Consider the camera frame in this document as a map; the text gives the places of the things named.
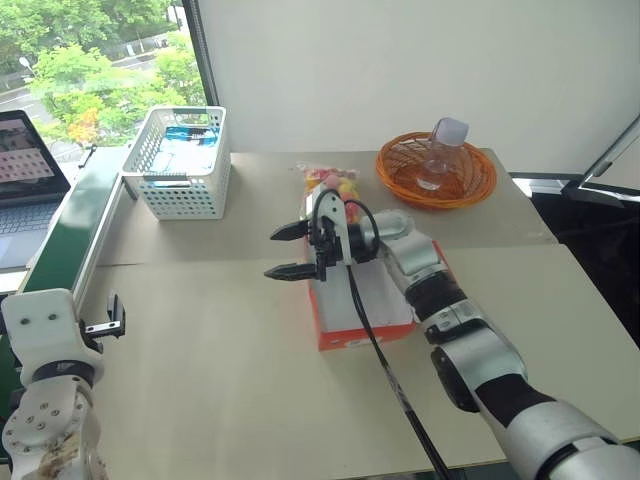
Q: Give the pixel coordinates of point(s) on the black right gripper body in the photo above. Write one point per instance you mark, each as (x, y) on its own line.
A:
(323, 250)

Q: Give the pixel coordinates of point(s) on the orange woven basket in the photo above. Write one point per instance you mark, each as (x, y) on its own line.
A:
(465, 190)

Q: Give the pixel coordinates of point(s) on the blue packet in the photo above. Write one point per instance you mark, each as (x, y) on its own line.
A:
(185, 150)

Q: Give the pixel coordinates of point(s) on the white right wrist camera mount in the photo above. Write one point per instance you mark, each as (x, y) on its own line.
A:
(332, 210)

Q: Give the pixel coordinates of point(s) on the orange and white box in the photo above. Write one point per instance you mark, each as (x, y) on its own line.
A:
(345, 341)

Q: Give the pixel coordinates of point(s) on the dark window frame post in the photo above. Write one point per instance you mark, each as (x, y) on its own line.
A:
(202, 55)

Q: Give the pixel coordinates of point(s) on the grey laptop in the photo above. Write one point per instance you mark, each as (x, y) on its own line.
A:
(25, 220)

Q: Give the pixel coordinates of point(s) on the bag of colourful candy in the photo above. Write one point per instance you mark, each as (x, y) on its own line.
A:
(330, 177)

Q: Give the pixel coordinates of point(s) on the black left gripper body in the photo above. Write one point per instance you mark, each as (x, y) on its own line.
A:
(92, 339)

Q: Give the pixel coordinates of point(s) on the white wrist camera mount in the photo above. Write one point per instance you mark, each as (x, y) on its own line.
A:
(40, 320)
(332, 210)

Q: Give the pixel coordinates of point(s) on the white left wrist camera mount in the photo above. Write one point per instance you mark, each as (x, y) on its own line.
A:
(40, 320)

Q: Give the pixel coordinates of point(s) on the clear bottle with lilac cap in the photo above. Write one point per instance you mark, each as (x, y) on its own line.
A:
(437, 160)

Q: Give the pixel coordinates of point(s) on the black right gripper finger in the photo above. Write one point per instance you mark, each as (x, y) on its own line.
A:
(290, 231)
(292, 272)

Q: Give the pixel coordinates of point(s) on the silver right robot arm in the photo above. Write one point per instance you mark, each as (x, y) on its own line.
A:
(480, 345)

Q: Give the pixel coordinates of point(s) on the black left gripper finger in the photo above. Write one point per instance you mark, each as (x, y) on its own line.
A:
(120, 312)
(110, 306)

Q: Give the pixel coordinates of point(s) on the white perforated plastic basket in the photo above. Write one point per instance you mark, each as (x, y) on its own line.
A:
(185, 200)

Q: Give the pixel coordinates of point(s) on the black stand base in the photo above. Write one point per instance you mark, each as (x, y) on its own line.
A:
(595, 192)

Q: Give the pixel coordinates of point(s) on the green conveyor belt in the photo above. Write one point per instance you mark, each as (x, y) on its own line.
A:
(75, 220)

